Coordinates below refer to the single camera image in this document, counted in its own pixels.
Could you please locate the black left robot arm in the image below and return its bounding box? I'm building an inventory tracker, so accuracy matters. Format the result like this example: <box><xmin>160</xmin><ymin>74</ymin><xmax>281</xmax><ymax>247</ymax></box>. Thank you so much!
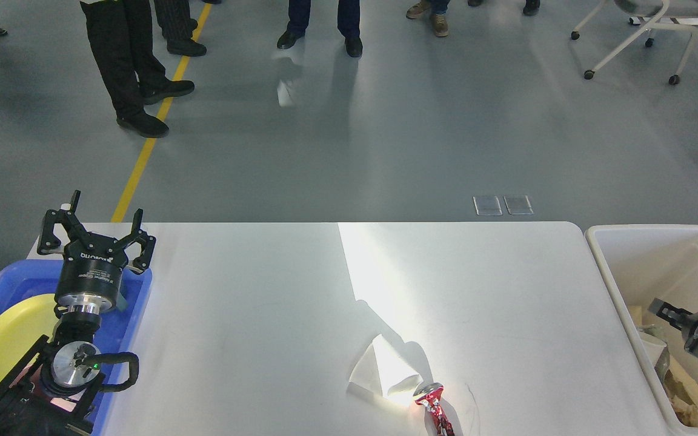
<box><xmin>0</xmin><ymin>191</ymin><xmax>157</xmax><ymax>435</ymax></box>

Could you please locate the pink ribbed mug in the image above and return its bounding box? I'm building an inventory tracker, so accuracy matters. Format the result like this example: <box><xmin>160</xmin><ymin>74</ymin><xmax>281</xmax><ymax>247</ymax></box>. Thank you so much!
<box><xmin>9</xmin><ymin>365</ymin><xmax>75</xmax><ymax>412</ymax></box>

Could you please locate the white paper napkin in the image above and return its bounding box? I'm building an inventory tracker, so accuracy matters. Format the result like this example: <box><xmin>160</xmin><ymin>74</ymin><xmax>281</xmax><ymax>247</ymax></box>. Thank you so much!
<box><xmin>348</xmin><ymin>334</ymin><xmax>423</xmax><ymax>404</ymax></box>

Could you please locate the brown paper bag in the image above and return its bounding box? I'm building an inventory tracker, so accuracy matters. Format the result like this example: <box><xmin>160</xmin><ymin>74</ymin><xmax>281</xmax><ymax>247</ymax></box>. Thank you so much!
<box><xmin>628</xmin><ymin>305</ymin><xmax>698</xmax><ymax>429</ymax></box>

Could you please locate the white plastic bin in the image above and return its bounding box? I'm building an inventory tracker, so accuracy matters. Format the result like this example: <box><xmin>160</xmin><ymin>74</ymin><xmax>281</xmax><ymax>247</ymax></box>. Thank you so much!
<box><xmin>585</xmin><ymin>225</ymin><xmax>698</xmax><ymax>435</ymax></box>

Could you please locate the grey-blue mug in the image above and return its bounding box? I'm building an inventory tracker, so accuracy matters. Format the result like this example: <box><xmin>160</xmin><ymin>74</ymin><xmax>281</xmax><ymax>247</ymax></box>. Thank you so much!
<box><xmin>116</xmin><ymin>284</ymin><xmax>128</xmax><ymax>312</ymax></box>

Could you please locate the white paper cup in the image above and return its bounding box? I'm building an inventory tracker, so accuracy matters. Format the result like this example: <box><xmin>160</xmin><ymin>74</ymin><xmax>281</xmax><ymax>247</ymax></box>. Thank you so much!
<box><xmin>638</xmin><ymin>331</ymin><xmax>667</xmax><ymax>368</ymax></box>

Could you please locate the white rolling chair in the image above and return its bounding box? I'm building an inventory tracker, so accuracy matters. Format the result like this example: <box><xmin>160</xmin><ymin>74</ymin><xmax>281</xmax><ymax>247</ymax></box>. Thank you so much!
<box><xmin>583</xmin><ymin>1</ymin><xmax>698</xmax><ymax>86</ymax></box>

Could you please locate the blue plastic tray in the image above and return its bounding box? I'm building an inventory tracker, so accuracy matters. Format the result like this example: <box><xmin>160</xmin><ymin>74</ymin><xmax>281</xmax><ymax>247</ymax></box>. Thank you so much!
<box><xmin>0</xmin><ymin>260</ymin><xmax>153</xmax><ymax>436</ymax></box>

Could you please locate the red snack wrapper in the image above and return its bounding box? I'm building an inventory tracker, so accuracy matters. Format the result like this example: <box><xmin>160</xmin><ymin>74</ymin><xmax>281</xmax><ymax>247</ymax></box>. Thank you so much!
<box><xmin>413</xmin><ymin>383</ymin><xmax>455</xmax><ymax>436</ymax></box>

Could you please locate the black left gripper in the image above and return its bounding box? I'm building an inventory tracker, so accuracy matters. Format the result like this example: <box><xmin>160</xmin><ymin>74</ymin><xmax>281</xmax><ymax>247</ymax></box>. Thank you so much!
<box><xmin>36</xmin><ymin>190</ymin><xmax>157</xmax><ymax>312</ymax></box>

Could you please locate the brown paper ball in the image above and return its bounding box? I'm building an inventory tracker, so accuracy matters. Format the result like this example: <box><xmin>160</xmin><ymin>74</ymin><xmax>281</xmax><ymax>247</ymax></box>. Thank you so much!
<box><xmin>663</xmin><ymin>370</ymin><xmax>698</xmax><ymax>428</ymax></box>

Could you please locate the floor outlet cover pair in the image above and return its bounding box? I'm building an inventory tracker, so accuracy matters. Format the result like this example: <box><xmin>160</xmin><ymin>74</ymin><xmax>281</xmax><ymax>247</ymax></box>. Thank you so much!
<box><xmin>473</xmin><ymin>195</ymin><xmax>534</xmax><ymax>216</ymax></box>

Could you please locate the yellow plastic plate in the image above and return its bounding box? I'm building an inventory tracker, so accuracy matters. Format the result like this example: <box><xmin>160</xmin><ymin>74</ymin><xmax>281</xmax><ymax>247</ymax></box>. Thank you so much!
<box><xmin>0</xmin><ymin>294</ymin><xmax>58</xmax><ymax>381</ymax></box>

